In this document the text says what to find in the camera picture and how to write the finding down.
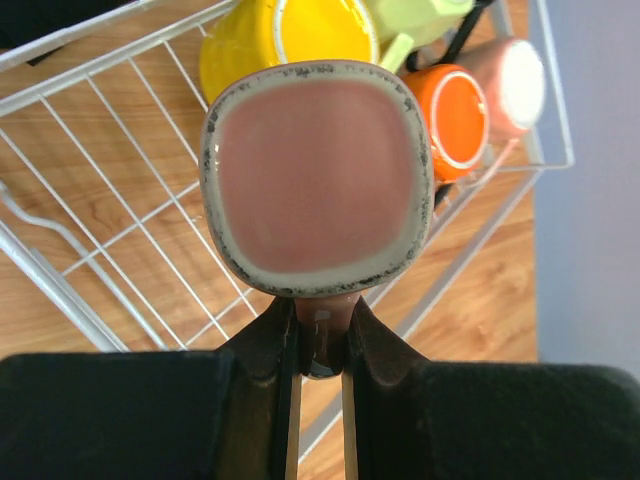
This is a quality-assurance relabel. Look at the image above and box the pink mug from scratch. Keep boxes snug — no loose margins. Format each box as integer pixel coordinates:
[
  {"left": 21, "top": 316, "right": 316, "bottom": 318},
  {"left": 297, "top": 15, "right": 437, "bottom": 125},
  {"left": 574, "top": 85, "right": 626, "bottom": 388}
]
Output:
[{"left": 457, "top": 36, "right": 546, "bottom": 141}]

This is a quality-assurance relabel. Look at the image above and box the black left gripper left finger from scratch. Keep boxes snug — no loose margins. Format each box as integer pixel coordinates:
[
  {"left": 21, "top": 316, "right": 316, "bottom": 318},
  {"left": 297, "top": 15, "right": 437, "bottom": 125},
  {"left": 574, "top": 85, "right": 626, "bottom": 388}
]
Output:
[{"left": 1, "top": 298, "right": 300, "bottom": 479}]

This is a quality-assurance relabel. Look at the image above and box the white wire dish rack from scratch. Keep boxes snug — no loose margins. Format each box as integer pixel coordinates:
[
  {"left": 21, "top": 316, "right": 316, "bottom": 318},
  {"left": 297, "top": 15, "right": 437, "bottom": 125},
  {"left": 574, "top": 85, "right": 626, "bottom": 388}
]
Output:
[{"left": 1, "top": 1, "right": 575, "bottom": 361}]

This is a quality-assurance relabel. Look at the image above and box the pale green mug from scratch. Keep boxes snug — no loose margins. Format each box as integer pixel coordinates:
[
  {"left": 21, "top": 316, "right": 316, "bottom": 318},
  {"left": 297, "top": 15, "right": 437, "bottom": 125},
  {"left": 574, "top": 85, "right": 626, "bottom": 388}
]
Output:
[{"left": 365, "top": 0, "right": 474, "bottom": 73}]

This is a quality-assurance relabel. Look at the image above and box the orange glass mug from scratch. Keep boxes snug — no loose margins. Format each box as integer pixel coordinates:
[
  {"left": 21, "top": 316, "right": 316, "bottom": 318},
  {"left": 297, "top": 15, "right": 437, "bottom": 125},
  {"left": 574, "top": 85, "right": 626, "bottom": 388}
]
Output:
[{"left": 402, "top": 64, "right": 490, "bottom": 184}]

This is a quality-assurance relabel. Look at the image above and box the black folded cloth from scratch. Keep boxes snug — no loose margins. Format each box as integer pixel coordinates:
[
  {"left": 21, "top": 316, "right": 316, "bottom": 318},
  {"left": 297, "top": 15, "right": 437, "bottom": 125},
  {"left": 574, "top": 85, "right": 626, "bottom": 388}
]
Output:
[{"left": 1, "top": 0, "right": 148, "bottom": 71}]

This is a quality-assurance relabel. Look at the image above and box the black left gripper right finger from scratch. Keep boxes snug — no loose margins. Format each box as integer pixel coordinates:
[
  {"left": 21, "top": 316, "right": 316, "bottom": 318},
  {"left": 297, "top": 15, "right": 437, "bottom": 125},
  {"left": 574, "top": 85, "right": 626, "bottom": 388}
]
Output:
[{"left": 344, "top": 302, "right": 639, "bottom": 479}]

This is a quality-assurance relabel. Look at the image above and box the small white pink-handled cup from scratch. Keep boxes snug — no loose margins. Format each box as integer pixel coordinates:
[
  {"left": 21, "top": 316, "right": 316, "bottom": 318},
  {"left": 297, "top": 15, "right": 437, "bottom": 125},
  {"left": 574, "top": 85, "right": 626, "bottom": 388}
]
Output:
[{"left": 199, "top": 60, "right": 434, "bottom": 379}]

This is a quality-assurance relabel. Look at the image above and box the yellow glass mug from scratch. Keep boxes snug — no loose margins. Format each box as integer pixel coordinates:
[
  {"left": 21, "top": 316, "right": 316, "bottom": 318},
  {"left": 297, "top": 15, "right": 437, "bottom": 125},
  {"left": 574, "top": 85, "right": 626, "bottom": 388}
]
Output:
[{"left": 199, "top": 0, "right": 379, "bottom": 103}]

